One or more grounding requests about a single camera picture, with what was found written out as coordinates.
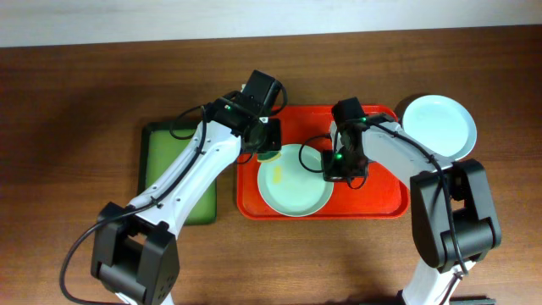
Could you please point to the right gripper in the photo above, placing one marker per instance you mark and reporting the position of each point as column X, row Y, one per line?
column 333, row 174

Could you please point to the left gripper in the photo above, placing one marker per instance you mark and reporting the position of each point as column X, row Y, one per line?
column 271, row 135

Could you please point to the green yellow sponge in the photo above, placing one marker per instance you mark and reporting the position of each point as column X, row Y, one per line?
column 266, row 157

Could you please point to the pale green plate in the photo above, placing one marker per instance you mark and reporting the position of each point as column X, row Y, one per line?
column 290, row 189

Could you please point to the light blue top plate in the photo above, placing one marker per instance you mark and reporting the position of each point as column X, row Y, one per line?
column 441, row 124

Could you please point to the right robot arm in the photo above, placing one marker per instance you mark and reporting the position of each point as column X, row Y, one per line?
column 454, row 220

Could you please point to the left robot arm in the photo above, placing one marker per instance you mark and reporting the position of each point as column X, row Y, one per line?
column 135, row 253

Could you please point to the red plastic tray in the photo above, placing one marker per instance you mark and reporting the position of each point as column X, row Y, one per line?
column 382, row 197

